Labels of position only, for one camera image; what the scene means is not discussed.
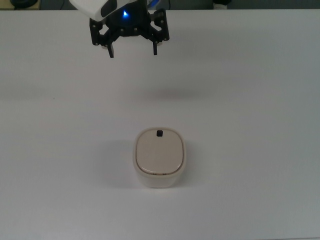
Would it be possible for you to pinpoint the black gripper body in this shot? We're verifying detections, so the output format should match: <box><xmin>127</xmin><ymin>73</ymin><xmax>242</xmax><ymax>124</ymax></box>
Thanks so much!
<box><xmin>106</xmin><ymin>4</ymin><xmax>152</xmax><ymax>37</ymax></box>

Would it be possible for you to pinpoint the cream lid with black knob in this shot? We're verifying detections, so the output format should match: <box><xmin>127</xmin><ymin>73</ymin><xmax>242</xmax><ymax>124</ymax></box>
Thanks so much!
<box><xmin>135</xmin><ymin>128</ymin><xmax>186</xmax><ymax>176</ymax></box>

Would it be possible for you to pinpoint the small white trash can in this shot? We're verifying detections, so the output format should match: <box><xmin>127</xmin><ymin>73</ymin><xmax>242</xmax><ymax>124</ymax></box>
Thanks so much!
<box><xmin>134</xmin><ymin>127</ymin><xmax>188</xmax><ymax>190</ymax></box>

